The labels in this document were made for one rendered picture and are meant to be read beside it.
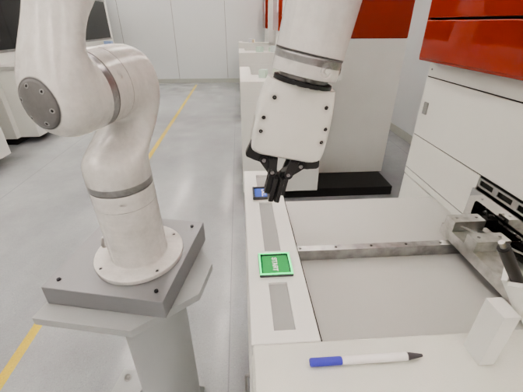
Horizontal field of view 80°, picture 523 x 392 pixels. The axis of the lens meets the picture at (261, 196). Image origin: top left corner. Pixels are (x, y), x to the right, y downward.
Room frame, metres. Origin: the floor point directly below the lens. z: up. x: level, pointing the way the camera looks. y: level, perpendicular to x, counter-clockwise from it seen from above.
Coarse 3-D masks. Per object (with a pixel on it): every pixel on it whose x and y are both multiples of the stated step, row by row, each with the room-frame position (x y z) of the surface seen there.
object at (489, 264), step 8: (448, 232) 0.64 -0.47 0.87; (456, 232) 0.63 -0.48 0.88; (464, 232) 0.63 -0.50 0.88; (480, 232) 0.63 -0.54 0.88; (456, 240) 0.60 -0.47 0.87; (464, 240) 0.59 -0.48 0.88; (456, 248) 0.60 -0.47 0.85; (464, 248) 0.58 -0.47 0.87; (464, 256) 0.57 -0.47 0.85; (472, 256) 0.55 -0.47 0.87; (480, 256) 0.54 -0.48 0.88; (488, 256) 0.54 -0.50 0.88; (496, 256) 0.54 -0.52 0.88; (472, 264) 0.54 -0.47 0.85; (480, 264) 0.52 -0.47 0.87; (488, 264) 0.51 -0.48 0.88; (496, 264) 0.51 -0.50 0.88; (520, 264) 0.51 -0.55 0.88; (480, 272) 0.51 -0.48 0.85; (488, 272) 0.50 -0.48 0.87; (496, 272) 0.48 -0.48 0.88; (488, 280) 0.49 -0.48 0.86; (496, 280) 0.47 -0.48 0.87; (496, 288) 0.47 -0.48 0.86; (504, 296) 0.44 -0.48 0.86
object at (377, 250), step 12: (432, 240) 0.63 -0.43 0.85; (444, 240) 0.63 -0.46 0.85; (300, 252) 0.59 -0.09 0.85; (312, 252) 0.59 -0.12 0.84; (324, 252) 0.59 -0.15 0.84; (336, 252) 0.60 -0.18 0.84; (348, 252) 0.60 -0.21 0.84; (360, 252) 0.60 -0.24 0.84; (372, 252) 0.60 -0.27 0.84; (384, 252) 0.60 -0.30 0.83; (396, 252) 0.61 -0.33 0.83; (408, 252) 0.61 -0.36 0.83; (420, 252) 0.61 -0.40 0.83; (432, 252) 0.61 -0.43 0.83; (444, 252) 0.61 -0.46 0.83; (456, 252) 0.62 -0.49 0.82
